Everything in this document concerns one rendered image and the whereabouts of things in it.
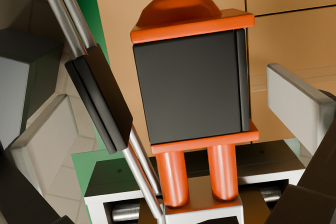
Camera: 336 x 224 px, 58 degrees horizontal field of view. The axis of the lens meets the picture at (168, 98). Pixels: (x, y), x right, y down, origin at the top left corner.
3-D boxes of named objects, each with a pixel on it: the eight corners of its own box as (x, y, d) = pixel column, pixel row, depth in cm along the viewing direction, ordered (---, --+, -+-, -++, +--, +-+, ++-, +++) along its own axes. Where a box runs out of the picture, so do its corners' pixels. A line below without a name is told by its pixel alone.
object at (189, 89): (241, 112, 25) (260, 141, 20) (152, 124, 25) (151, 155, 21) (235, 7, 22) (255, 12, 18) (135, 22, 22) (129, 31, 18)
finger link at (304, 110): (320, 103, 13) (338, 101, 13) (265, 63, 19) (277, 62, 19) (318, 163, 14) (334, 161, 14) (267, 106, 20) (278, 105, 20)
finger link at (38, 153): (43, 202, 14) (27, 204, 14) (79, 133, 21) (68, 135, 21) (23, 146, 13) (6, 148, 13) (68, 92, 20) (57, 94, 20)
